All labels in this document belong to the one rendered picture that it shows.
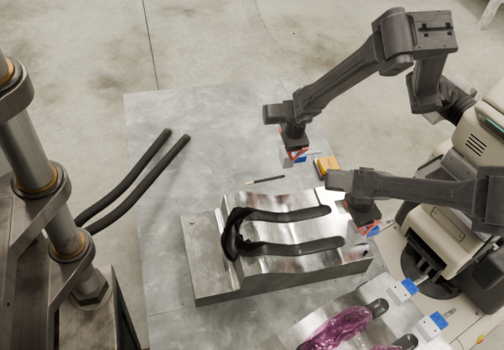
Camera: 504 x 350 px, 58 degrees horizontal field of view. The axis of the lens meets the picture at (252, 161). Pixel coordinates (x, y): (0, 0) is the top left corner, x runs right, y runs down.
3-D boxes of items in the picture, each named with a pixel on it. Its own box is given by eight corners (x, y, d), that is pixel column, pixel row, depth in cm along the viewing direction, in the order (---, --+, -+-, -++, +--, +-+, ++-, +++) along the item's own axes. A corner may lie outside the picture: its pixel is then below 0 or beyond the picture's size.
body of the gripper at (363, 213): (358, 226, 116) (361, 207, 111) (343, 198, 123) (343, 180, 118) (382, 219, 117) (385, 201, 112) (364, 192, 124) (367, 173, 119)
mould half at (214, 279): (334, 199, 148) (343, 174, 137) (366, 271, 132) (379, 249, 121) (181, 226, 137) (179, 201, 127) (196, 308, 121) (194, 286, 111)
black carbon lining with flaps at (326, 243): (327, 206, 137) (334, 187, 130) (347, 252, 128) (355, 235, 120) (215, 225, 130) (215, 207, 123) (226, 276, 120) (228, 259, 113)
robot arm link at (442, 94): (451, 103, 119) (447, 83, 120) (439, 95, 111) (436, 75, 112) (416, 112, 125) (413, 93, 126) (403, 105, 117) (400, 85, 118)
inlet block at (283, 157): (316, 151, 146) (319, 139, 142) (322, 163, 143) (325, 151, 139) (278, 157, 144) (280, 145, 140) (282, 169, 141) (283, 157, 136)
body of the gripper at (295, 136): (287, 151, 130) (291, 133, 124) (278, 125, 136) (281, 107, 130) (309, 148, 131) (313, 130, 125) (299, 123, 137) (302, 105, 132)
